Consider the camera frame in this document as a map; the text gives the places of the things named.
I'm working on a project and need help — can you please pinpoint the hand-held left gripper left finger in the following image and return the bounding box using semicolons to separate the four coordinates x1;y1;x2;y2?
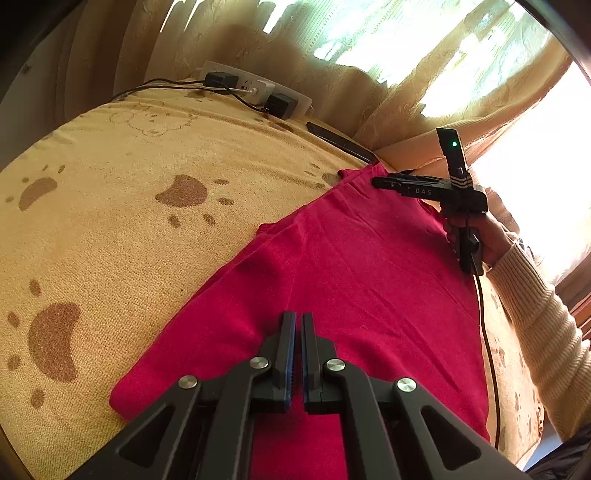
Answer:
69;311;297;480

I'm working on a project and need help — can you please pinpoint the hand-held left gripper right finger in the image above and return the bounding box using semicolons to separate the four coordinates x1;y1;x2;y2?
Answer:
301;313;527;480

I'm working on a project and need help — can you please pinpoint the red sweater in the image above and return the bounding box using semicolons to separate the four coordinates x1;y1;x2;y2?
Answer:
109;164;491;480

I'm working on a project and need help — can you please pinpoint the person's right forearm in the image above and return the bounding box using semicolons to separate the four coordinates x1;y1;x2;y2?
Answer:
487;242;591;441

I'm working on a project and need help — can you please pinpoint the person's right hand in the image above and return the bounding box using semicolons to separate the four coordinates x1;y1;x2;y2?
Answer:
443;211;516;269

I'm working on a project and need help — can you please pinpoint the black smartphone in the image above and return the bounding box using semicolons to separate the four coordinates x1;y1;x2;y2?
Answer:
307;121;379;164

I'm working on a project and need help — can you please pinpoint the dark grey charger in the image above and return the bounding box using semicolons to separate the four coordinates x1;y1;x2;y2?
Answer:
267;93;296;118

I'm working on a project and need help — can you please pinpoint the brown wooden door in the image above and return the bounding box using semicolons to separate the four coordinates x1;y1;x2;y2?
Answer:
554;258;591;337

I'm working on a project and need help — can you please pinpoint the white charger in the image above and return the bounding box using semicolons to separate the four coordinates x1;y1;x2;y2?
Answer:
242;78;276;103

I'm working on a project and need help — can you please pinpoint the white power strip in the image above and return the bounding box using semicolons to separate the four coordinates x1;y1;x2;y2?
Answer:
196;60;315;118

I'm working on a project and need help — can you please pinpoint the beige patterned curtain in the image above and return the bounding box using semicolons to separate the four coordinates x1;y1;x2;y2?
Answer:
60;0;573;171

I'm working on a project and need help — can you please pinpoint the black charger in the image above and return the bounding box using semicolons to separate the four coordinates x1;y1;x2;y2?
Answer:
204;71;238;95

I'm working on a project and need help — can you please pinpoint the yellow paw-print blanket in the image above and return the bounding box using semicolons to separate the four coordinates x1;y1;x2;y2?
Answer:
0;85;546;480

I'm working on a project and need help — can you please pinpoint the person's dark clothing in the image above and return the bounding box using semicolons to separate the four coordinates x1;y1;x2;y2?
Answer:
526;434;591;480

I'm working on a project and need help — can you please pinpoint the white charger cable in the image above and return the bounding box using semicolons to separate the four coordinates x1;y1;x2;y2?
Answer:
233;90;269;112

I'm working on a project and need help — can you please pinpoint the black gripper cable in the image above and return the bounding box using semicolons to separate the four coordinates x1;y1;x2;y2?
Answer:
473;274;503;450

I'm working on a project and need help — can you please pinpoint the black charger cable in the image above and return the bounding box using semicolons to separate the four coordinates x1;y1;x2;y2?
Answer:
111;78;208;101

